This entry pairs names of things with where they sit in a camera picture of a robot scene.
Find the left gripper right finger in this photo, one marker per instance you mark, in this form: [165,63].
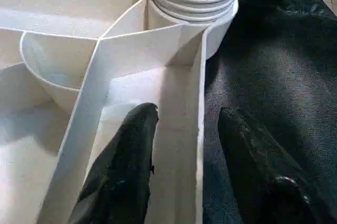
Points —
[266,176]

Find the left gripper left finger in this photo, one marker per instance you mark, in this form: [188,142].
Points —
[121,171]

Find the white plastic table top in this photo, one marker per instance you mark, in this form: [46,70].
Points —
[92,76]

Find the black plastic mat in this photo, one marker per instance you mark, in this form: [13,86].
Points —
[276,63]

